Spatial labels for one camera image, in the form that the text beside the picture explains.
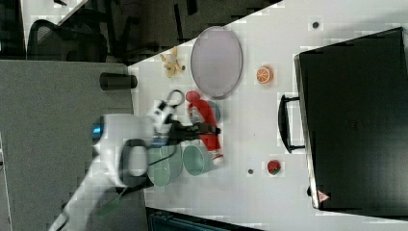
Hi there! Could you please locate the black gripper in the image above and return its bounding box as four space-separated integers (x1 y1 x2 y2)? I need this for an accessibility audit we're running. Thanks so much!
167 121 221 144

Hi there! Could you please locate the red ketchup bottle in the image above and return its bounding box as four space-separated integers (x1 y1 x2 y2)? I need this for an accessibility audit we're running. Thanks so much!
186 90 224 167

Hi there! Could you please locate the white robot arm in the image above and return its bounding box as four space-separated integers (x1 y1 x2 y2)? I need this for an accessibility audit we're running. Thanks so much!
48 100 220 231

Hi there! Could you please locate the green oval strainer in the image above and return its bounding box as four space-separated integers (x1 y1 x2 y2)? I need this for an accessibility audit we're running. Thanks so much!
147 144 183 187

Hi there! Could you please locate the green mug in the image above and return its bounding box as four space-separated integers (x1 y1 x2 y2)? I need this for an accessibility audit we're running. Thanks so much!
183 144 217 176

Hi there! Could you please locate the blue bowl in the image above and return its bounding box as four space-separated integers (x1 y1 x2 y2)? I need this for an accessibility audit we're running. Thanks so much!
209 101 221 122

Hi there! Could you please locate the toy peeled banana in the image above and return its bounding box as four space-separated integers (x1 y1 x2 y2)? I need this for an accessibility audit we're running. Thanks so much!
160 47 186 78

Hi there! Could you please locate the lilac round plate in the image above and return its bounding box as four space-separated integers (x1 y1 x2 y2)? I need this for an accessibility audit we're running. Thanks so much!
191 26 242 99

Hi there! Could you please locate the black cylinder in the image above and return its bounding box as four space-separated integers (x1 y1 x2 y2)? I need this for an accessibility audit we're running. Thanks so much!
99 72 138 90

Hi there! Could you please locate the small red toy fruit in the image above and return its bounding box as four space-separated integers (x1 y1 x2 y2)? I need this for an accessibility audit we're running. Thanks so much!
268 160 281 175

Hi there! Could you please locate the toy orange slice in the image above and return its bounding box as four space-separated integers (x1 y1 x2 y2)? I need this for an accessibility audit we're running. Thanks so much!
256 66 273 84

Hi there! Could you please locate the black office chair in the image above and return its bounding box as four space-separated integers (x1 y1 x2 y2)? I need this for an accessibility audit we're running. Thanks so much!
26 19 108 63

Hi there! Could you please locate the silver black toaster oven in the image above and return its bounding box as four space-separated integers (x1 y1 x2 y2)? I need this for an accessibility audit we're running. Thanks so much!
293 27 408 220

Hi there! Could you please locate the blue metal frame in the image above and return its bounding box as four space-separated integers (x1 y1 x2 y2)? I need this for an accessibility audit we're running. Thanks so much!
146 207 261 231

